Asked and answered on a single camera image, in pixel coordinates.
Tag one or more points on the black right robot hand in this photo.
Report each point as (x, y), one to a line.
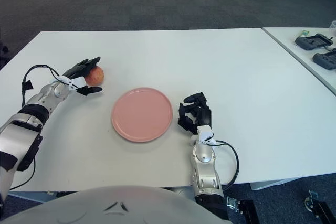
(203, 116)

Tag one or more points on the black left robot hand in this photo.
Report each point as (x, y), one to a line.
(81, 68)

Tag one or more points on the red yellow apple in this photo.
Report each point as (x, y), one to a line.
(95, 77)

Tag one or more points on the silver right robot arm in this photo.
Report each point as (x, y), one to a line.
(206, 171)

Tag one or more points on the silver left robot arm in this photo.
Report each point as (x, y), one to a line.
(18, 134)

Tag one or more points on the pink round plate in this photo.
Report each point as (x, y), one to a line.
(141, 113)

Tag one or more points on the white table support beam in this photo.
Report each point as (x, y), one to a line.
(265, 184)

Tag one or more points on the black stand with metal latch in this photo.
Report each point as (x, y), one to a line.
(248, 212)

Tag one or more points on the grey handheld controller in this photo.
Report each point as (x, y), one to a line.
(325, 61)
(304, 43)

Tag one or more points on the small green packet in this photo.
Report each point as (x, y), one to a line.
(305, 33)

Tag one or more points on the grey robot torso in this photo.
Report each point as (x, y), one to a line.
(92, 208)

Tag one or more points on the caster wheel with black bar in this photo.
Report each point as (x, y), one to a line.
(321, 208)

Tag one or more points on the clear plastic cup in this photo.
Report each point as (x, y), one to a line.
(333, 26)

